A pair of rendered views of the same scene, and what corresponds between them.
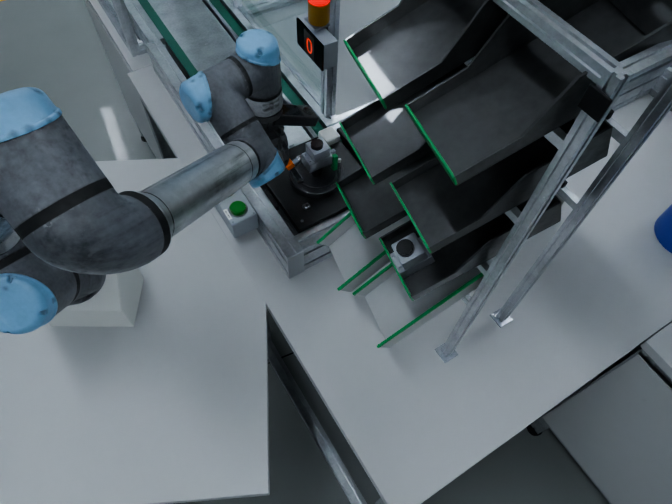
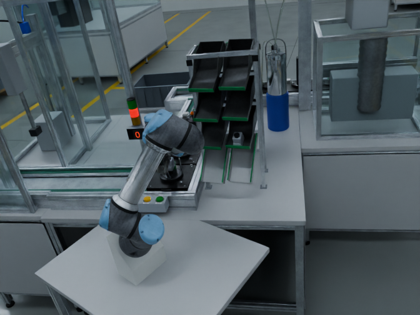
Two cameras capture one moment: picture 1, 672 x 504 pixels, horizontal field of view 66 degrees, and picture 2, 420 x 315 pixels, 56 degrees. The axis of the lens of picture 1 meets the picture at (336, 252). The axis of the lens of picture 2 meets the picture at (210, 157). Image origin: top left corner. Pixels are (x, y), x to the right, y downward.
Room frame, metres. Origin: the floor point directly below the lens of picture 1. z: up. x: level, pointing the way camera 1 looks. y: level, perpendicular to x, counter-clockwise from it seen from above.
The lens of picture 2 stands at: (-0.77, 1.17, 2.20)
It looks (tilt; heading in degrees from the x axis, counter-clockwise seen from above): 30 degrees down; 319
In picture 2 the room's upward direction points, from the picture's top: 8 degrees counter-clockwise
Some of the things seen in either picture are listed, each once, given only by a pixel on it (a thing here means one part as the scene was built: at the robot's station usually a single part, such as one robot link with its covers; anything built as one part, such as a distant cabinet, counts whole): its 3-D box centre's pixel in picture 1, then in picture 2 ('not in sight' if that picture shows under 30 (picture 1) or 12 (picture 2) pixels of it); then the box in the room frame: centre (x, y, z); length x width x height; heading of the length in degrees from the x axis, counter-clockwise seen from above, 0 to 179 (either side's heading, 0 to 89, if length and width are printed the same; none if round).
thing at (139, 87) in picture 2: not in sight; (165, 89); (2.54, -1.25, 0.73); 0.62 x 0.42 x 0.23; 35
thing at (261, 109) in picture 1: (264, 98); not in sight; (0.77, 0.16, 1.29); 0.08 x 0.08 x 0.05
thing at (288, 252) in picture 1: (218, 144); (120, 199); (0.99, 0.35, 0.91); 0.89 x 0.06 x 0.11; 35
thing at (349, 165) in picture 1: (316, 179); (172, 177); (0.85, 0.06, 0.96); 0.24 x 0.24 x 0.02; 35
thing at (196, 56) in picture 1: (270, 117); (127, 182); (1.11, 0.22, 0.91); 0.84 x 0.28 x 0.10; 35
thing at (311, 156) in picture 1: (320, 151); (169, 162); (0.85, 0.05, 1.06); 0.08 x 0.04 x 0.07; 125
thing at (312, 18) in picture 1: (318, 10); (135, 119); (1.07, 0.08, 1.29); 0.05 x 0.05 x 0.05
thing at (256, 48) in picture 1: (258, 65); (152, 125); (0.77, 0.17, 1.36); 0.09 x 0.08 x 0.11; 136
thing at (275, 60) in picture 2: not in sight; (275, 66); (0.82, -0.94, 1.32); 0.14 x 0.14 x 0.38
